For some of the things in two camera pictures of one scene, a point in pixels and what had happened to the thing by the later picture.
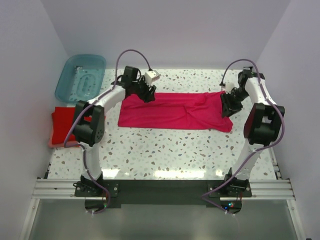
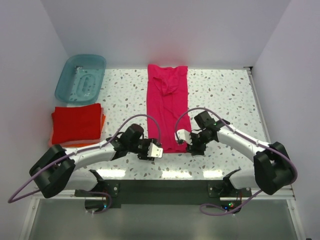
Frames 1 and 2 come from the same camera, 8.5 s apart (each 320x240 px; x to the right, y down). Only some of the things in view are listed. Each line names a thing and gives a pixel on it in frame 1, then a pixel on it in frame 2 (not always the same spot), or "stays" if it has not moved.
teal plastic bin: x=81 y=78 stays
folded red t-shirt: x=62 y=119 stays
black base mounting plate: x=98 y=193 stays
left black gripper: x=148 y=96 to x=144 y=156
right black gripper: x=228 y=108 to x=194 y=149
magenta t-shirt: x=199 y=110 to x=168 y=97
